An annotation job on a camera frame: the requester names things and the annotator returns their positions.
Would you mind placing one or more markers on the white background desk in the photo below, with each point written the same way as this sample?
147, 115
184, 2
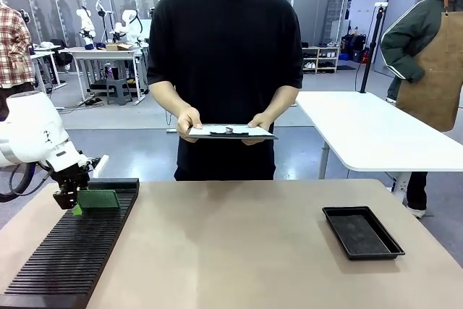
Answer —
105, 53

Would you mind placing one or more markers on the black plastic tray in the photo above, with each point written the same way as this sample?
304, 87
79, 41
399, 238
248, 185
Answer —
361, 233

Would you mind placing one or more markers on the grey clipboard with paper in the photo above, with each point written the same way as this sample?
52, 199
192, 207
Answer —
202, 132

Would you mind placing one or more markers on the small white desk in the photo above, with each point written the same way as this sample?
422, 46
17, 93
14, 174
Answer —
43, 56

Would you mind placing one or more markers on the person in black t-shirt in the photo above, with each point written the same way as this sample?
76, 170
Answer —
224, 52

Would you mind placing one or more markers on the white table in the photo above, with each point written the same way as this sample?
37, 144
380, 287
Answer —
361, 128

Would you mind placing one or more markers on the brown cardboard box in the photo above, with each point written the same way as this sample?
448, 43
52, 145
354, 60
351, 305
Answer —
119, 47

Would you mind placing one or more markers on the green PCB board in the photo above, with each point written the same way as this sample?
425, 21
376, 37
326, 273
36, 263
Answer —
99, 198

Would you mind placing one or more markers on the black slotted PCB rack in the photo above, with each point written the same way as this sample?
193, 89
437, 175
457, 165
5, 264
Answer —
65, 251

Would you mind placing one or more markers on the person's left hand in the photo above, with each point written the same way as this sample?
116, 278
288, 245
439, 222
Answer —
263, 121

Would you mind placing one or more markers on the person's right forearm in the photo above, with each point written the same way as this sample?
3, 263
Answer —
168, 97

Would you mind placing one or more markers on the person in brown apron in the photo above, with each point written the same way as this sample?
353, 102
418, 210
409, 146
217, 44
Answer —
434, 52

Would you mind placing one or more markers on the white shoe shelf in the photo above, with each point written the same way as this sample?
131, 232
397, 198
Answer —
320, 59

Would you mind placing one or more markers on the mannequin in plaid shirt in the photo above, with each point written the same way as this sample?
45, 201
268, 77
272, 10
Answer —
12, 48

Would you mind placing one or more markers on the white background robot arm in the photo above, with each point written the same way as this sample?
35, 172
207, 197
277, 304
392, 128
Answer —
86, 23
128, 21

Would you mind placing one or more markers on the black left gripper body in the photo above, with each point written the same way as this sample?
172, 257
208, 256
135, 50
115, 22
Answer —
70, 182

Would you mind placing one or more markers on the person's left forearm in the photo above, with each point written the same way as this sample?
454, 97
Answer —
280, 102

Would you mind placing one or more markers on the person's right hand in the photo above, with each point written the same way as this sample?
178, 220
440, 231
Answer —
188, 122

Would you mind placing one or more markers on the grey plastic stool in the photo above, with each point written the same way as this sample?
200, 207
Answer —
119, 90

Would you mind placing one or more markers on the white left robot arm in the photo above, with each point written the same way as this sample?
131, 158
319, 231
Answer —
32, 121

